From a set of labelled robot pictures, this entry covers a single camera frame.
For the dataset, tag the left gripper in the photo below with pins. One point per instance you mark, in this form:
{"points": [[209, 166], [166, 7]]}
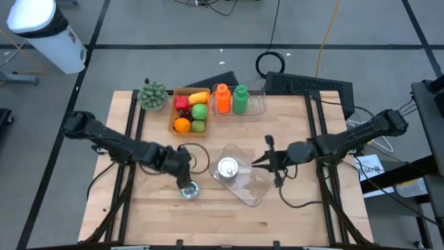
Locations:
{"points": [[175, 161]]}

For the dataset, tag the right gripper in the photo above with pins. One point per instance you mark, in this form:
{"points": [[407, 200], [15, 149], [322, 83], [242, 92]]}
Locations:
{"points": [[301, 152]]}

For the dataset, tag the Van Camp's tuna can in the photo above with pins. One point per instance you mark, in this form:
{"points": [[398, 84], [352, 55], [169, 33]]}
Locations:
{"points": [[192, 193]]}

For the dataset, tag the clear plastic bin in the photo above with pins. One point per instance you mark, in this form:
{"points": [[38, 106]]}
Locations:
{"points": [[253, 187], [256, 104]]}

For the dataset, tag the silver-lid tin can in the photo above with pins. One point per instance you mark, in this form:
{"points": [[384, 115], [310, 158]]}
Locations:
{"points": [[228, 168]]}

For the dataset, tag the toy orange fruit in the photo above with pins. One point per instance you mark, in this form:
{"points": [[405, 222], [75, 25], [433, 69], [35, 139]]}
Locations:
{"points": [[182, 125]]}

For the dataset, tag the green toy pear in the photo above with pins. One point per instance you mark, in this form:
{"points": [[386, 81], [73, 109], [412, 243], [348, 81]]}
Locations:
{"points": [[198, 126]]}

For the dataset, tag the purple toy grape bunch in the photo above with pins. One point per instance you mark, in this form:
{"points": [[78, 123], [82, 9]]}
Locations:
{"points": [[185, 115]]}

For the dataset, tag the green plastic squeeze bottle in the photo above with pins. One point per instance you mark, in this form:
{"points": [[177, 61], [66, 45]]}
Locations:
{"points": [[240, 100]]}

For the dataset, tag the green toy apple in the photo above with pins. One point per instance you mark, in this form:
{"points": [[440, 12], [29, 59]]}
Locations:
{"points": [[199, 112]]}

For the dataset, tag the orange plastic squeeze bottle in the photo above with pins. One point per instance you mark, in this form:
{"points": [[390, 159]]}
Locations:
{"points": [[223, 99]]}

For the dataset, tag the red toy bell pepper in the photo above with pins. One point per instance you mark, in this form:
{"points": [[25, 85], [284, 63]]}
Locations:
{"points": [[181, 103]]}

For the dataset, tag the yellow toy mango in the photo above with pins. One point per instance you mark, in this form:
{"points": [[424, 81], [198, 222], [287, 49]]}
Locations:
{"points": [[198, 98]]}

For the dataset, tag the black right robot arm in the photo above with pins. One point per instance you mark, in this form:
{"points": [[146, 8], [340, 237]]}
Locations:
{"points": [[357, 133]]}

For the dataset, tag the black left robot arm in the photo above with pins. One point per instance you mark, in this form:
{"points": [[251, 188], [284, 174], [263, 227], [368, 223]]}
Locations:
{"points": [[114, 142]]}

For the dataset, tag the orange wooden tray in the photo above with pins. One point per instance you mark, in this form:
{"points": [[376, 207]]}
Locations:
{"points": [[170, 133]]}

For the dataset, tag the black table clamp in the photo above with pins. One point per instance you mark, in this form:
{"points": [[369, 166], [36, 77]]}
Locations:
{"points": [[276, 245], [179, 244]]}

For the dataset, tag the black perforated metal panel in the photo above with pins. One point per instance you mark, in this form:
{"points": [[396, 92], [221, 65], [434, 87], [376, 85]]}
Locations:
{"points": [[301, 83]]}

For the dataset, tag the green artificial succulent plant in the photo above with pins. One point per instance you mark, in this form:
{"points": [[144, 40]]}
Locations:
{"points": [[152, 95]]}

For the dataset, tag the black flat panel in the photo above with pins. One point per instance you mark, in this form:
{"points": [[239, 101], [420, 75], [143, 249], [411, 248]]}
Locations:
{"points": [[218, 83]]}

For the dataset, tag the white printed paper sheet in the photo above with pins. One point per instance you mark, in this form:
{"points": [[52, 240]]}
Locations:
{"points": [[373, 170]]}

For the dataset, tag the white box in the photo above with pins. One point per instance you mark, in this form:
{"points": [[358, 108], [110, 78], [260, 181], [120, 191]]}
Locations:
{"points": [[412, 189]]}

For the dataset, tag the black cart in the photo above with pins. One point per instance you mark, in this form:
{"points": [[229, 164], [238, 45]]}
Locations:
{"points": [[430, 114]]}

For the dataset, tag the white trash can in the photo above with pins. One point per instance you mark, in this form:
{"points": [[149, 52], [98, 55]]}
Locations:
{"points": [[52, 45]]}

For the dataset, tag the black equipment base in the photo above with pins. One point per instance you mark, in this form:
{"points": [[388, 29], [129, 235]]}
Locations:
{"points": [[4, 118]]}

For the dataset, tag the grey stand foot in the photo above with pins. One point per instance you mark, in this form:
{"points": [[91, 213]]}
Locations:
{"points": [[21, 79]]}

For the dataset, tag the black aluminium rig frame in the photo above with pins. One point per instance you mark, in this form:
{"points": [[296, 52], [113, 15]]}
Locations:
{"points": [[314, 94]]}

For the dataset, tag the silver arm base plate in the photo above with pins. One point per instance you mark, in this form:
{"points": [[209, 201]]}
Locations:
{"points": [[98, 150]]}

